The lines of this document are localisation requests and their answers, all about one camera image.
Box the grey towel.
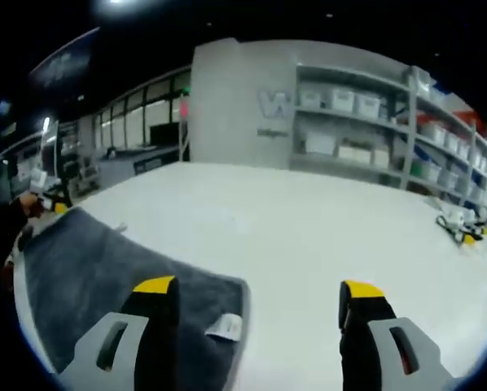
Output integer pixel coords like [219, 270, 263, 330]
[13, 205, 253, 376]

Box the person's left hand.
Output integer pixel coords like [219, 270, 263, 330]
[15, 194, 45, 220]

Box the grey office desk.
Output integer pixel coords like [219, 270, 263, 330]
[95, 145, 182, 182]

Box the small black monitor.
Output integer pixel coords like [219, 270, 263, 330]
[148, 124, 180, 147]

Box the pile of spare gripper parts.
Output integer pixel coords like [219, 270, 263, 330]
[435, 205, 487, 246]

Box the grey metal shelf unit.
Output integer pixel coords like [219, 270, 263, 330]
[288, 63, 487, 209]

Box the row of white storage bins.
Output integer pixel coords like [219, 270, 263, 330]
[300, 81, 487, 192]

